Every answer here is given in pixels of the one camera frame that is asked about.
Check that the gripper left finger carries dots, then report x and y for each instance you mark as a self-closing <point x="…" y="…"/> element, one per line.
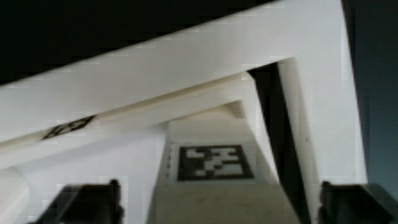
<point x="86" y="205"/>

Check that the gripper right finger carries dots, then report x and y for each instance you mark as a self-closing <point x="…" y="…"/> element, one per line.
<point x="356" y="204"/>

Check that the white leg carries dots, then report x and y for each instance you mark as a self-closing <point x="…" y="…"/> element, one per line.
<point x="217" y="188"/>

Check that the white square tabletop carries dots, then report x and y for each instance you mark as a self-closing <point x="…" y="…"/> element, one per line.
<point x="111" y="148"/>

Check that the white front rail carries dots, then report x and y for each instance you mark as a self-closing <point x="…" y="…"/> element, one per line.
<point x="283" y="43"/>

